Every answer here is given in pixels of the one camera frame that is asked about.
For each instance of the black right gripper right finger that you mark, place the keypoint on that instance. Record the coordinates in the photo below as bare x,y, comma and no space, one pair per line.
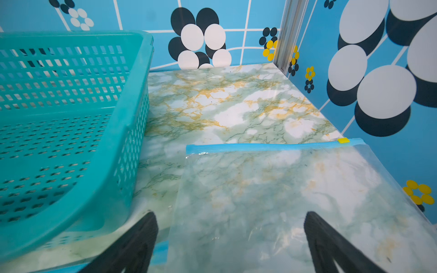
330,250

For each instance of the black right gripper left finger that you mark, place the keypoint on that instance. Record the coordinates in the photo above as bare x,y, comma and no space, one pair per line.
131,253

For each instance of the clear zip-top bag blue zipper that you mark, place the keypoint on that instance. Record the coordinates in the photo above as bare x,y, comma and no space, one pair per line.
241,208

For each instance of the teal plastic basket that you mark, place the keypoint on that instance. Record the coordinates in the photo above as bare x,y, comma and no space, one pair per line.
74,108

